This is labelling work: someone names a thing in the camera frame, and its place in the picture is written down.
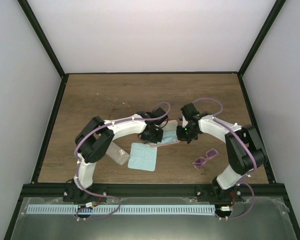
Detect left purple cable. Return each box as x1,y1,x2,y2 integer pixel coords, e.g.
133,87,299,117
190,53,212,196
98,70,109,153
74,101,172,222

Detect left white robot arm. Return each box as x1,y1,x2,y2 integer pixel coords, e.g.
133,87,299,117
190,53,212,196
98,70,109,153
64,105,171,202

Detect blue cleaning cloth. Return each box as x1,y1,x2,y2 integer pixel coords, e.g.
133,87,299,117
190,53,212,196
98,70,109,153
159,131,179,145
127,143,157,172

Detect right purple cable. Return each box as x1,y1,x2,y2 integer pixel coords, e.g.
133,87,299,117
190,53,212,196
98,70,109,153
191,97,256,222

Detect purple sunglasses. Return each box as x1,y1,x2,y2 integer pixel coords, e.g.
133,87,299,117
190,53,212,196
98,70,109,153
192,148,219,170

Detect purple cable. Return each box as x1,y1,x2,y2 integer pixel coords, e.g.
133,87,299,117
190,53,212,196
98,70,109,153
74,101,172,222
191,97,256,222

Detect pink glasses case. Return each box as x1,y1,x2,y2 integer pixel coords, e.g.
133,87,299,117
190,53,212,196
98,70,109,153
149,120,180,148

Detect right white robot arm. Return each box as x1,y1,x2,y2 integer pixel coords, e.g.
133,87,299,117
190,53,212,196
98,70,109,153
176,103,269,202

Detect blue slotted cable duct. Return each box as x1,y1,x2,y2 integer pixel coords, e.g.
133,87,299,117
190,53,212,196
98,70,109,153
26,204,216,216

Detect grey glasses case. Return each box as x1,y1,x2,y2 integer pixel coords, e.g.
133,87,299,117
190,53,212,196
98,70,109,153
106,141,130,166

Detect black aluminium frame rail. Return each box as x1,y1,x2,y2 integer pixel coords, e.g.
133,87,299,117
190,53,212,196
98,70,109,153
22,183,291,201

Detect orange sunglasses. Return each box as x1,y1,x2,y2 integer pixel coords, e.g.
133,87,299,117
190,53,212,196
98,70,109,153
107,101,134,120

